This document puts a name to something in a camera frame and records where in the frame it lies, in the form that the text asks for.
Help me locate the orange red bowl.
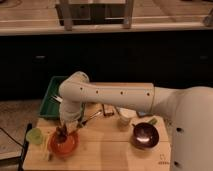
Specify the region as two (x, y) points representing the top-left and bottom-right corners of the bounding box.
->
(47, 131), (78, 158)

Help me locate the green plastic tray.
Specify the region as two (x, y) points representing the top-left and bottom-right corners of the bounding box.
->
(39, 76), (66, 120)

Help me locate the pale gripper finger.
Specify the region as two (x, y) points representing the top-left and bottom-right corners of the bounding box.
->
(68, 127), (80, 136)

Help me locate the light green plastic cup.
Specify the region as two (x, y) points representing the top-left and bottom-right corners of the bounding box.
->
(26, 128), (43, 145)

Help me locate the white brush in tray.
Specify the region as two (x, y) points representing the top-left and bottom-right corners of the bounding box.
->
(51, 95), (63, 103)

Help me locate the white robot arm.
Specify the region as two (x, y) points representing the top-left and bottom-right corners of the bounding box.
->
(59, 71), (213, 171)

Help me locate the dark brown bowl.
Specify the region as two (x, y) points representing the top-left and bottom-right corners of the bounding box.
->
(131, 122), (159, 149)

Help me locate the green vegetable piece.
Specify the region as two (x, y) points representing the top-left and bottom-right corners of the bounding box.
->
(148, 118), (157, 125)

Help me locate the white wooden chair frame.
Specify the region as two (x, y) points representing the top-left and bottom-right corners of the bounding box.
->
(55, 0), (134, 31)

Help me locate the blue sponge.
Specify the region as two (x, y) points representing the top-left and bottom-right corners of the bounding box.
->
(137, 112), (152, 118)

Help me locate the dark grape bunch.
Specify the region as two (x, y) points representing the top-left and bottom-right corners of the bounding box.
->
(56, 125), (68, 143)

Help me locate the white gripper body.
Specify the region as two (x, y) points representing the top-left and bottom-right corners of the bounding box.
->
(59, 102), (84, 131)

